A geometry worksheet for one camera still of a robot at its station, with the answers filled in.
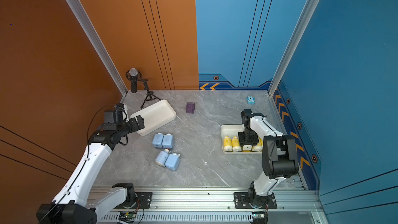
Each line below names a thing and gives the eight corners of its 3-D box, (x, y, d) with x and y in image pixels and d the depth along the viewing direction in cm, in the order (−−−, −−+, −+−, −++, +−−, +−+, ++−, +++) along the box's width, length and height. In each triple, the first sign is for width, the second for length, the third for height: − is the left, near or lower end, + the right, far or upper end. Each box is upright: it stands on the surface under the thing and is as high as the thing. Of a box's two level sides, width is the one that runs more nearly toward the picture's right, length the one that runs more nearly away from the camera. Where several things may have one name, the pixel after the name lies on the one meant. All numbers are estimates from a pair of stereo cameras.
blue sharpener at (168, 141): (164, 150, 91) (161, 145, 86) (166, 139, 96) (164, 133, 90) (172, 150, 91) (170, 145, 86) (174, 139, 96) (172, 133, 90)
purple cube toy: (186, 113, 110) (185, 108, 105) (186, 107, 113) (186, 102, 109) (194, 113, 110) (194, 108, 105) (195, 107, 113) (194, 102, 109)
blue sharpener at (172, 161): (166, 168, 85) (163, 164, 79) (171, 156, 89) (169, 151, 84) (176, 171, 84) (174, 167, 78) (181, 158, 88) (179, 153, 83)
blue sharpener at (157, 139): (154, 149, 92) (151, 144, 86) (157, 138, 96) (154, 132, 91) (163, 149, 92) (161, 144, 86) (165, 138, 96) (163, 132, 91)
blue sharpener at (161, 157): (157, 166, 85) (154, 161, 79) (164, 152, 90) (161, 146, 85) (166, 168, 84) (163, 164, 79) (172, 154, 90) (169, 148, 84)
